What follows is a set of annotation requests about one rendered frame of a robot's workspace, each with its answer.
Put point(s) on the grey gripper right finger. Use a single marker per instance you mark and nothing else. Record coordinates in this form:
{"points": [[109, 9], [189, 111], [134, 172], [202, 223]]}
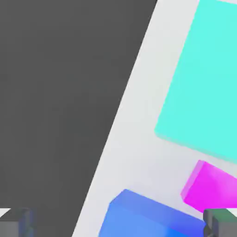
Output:
{"points": [[222, 225]]}

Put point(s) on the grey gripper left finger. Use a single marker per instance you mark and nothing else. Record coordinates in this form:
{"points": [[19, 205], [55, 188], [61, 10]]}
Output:
{"points": [[13, 225]]}

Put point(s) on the small magenta cube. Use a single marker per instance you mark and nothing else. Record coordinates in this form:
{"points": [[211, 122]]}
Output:
{"points": [[211, 188]]}

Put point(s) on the small blue cube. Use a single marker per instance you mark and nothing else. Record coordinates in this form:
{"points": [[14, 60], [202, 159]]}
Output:
{"points": [[140, 218]]}

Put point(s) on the large cyan box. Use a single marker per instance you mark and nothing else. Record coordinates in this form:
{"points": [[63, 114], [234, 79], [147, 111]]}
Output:
{"points": [[201, 83]]}

